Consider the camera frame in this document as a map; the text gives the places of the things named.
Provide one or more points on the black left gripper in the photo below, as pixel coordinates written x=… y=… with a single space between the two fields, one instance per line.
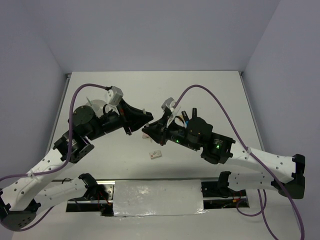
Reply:
x=131 y=117

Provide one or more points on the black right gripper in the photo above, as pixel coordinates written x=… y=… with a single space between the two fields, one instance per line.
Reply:
x=158 y=131

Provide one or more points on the yellow clear pen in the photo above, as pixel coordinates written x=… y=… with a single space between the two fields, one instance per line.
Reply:
x=145 y=116

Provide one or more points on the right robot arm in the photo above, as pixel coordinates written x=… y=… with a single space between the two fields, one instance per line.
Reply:
x=284 y=174

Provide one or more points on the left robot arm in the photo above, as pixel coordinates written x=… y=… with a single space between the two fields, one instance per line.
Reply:
x=28 y=196

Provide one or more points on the white staple box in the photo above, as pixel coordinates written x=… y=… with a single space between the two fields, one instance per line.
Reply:
x=155 y=154

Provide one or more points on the blue capped black highlighter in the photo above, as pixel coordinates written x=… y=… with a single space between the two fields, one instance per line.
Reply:
x=185 y=117

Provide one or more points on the white round container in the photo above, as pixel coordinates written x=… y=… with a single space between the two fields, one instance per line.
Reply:
x=98 y=106

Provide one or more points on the pink capped black highlighter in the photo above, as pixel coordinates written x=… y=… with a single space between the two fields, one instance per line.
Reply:
x=194 y=113

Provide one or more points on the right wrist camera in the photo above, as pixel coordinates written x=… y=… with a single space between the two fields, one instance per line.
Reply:
x=170 y=105

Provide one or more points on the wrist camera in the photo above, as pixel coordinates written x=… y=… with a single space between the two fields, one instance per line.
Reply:
x=113 y=96
x=170 y=105

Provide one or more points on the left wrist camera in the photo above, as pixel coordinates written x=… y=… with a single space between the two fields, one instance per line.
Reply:
x=113 y=96

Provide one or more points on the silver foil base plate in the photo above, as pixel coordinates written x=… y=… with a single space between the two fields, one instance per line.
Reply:
x=157 y=198

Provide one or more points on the black mounting rail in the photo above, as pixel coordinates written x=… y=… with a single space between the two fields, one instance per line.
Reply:
x=212 y=199

